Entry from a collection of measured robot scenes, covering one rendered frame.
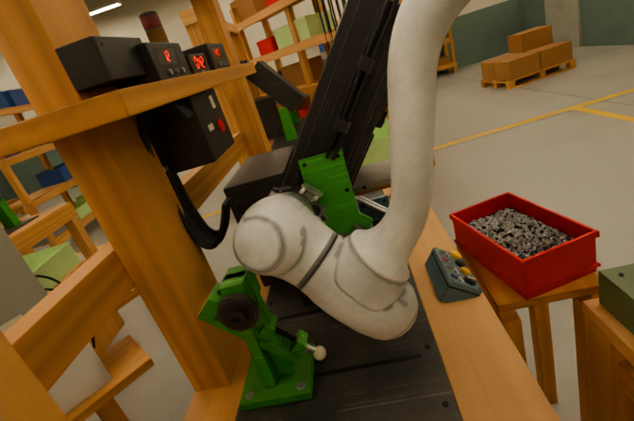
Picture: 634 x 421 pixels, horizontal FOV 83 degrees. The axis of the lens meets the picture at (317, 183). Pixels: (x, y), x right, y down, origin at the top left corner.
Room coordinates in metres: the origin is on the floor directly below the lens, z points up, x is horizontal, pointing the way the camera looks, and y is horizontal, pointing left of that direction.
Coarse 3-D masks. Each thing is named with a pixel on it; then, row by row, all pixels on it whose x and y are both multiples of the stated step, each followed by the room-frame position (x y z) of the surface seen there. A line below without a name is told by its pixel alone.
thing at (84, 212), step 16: (0, 96) 5.14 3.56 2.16; (16, 96) 5.38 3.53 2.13; (0, 112) 4.90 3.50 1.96; (16, 112) 5.14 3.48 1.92; (48, 144) 5.42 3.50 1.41; (0, 160) 4.57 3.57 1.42; (16, 160) 4.72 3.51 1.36; (48, 160) 5.83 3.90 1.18; (48, 176) 5.46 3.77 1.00; (64, 176) 5.46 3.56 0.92; (16, 192) 4.58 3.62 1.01; (48, 192) 4.96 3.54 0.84; (64, 192) 5.78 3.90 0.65; (16, 208) 4.60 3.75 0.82; (32, 208) 4.56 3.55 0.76; (80, 208) 5.36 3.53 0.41; (48, 240) 4.58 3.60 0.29; (64, 240) 4.70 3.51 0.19
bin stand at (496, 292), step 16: (464, 256) 0.95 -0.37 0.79; (480, 272) 0.84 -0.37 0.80; (496, 288) 0.76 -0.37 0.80; (560, 288) 0.69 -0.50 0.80; (576, 288) 0.68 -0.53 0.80; (592, 288) 0.67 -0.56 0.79; (496, 304) 0.71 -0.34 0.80; (512, 304) 0.70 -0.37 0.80; (528, 304) 0.69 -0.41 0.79; (544, 304) 0.95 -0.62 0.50; (576, 304) 0.71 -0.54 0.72; (512, 320) 0.70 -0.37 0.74; (544, 320) 0.95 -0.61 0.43; (576, 320) 0.71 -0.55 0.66; (512, 336) 0.70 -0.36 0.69; (544, 336) 0.95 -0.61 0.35; (576, 336) 0.71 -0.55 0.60; (544, 352) 0.95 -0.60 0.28; (576, 352) 0.72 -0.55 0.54; (544, 368) 0.95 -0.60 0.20; (544, 384) 0.95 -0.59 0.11
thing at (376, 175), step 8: (384, 160) 1.07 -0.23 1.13; (360, 168) 1.07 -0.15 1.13; (368, 168) 1.05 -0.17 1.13; (376, 168) 1.03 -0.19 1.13; (384, 168) 1.01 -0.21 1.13; (360, 176) 1.01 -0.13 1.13; (368, 176) 0.99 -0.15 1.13; (376, 176) 0.97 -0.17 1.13; (384, 176) 0.95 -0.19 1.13; (360, 184) 0.94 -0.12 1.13; (368, 184) 0.93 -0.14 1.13; (376, 184) 0.93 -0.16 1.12; (384, 184) 0.93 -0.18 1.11; (360, 192) 0.94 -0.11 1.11; (368, 192) 0.94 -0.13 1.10
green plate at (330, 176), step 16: (304, 160) 0.87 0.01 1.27; (320, 160) 0.86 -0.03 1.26; (336, 160) 0.85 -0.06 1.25; (304, 176) 0.86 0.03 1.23; (320, 176) 0.85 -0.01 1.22; (336, 176) 0.85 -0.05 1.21; (336, 192) 0.84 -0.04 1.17; (352, 192) 0.83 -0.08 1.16; (336, 208) 0.83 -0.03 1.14; (352, 208) 0.82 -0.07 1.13; (336, 224) 0.82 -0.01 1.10
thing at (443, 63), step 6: (450, 30) 8.96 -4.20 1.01; (450, 36) 8.96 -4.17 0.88; (444, 42) 8.94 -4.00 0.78; (450, 42) 8.97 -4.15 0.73; (324, 48) 9.24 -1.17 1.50; (444, 48) 9.39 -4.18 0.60; (450, 48) 9.01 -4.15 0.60; (444, 54) 9.45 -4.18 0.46; (444, 60) 9.05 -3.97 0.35; (438, 66) 9.07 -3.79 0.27; (444, 66) 8.94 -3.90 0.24; (450, 66) 8.93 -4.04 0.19; (456, 66) 8.96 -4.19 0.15; (456, 72) 8.96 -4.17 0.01
